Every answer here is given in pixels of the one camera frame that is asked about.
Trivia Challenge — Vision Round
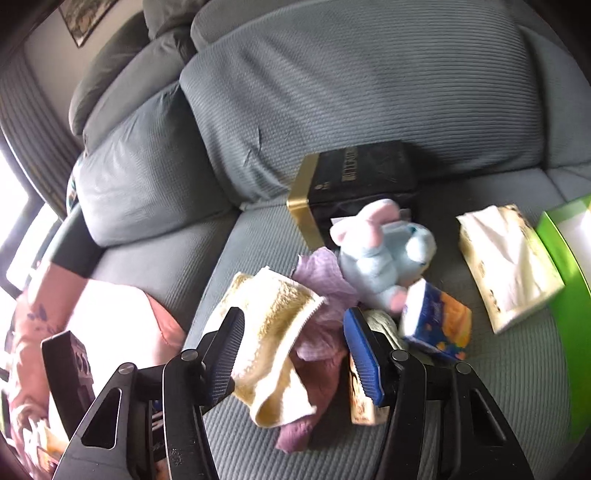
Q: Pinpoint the blue and pink plush toy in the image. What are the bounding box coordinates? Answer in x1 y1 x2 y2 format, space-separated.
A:
329 198 437 312

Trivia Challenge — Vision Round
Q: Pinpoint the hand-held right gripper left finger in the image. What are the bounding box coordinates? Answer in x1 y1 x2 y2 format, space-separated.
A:
52 306 246 480

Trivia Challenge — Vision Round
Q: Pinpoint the yellow towel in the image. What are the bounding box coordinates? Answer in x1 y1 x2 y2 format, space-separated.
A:
203 267 328 429

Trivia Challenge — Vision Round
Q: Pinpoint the grey ribbed sofa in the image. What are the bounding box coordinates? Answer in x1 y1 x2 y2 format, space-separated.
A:
51 0 591 480

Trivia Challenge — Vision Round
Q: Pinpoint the small cream packet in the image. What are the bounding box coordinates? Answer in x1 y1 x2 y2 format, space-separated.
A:
348 355 389 425

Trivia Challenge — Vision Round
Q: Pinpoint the cream tissue packet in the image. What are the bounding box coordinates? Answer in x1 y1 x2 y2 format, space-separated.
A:
456 204 566 334

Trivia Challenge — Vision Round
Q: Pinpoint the green box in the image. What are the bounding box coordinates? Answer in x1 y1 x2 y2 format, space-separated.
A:
536 194 591 444

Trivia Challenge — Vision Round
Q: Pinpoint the grey striped curtain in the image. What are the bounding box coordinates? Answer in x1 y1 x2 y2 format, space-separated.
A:
0 46 84 222

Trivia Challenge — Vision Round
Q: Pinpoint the large grey back cushion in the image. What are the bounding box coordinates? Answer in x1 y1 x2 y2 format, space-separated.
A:
179 4 555 207

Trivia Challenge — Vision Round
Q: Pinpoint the small grey back cushion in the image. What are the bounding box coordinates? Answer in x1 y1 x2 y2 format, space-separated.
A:
73 83 242 248

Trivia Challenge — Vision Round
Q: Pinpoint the blue and orange tissue pack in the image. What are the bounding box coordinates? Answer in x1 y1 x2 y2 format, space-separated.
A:
398 278 472 361

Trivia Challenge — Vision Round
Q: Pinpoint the dark grey cushion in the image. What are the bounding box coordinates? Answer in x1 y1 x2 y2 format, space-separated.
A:
68 9 197 139

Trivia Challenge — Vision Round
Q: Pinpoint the purple cloth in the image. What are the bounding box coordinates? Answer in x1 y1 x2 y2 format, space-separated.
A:
276 247 360 453

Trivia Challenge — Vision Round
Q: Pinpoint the green knitted cloth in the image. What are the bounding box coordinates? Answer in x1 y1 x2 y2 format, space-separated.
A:
362 308 407 352

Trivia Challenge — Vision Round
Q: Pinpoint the framed wall picture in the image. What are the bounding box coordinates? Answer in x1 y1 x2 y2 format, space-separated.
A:
58 0 121 47

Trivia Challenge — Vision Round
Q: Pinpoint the dark cloth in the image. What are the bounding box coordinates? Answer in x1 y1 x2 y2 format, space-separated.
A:
50 203 103 278

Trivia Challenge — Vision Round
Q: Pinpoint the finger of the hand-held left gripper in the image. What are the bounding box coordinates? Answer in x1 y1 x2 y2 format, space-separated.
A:
41 331 96 439

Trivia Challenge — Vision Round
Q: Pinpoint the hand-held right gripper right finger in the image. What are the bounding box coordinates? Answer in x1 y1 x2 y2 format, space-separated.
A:
343 307 539 480

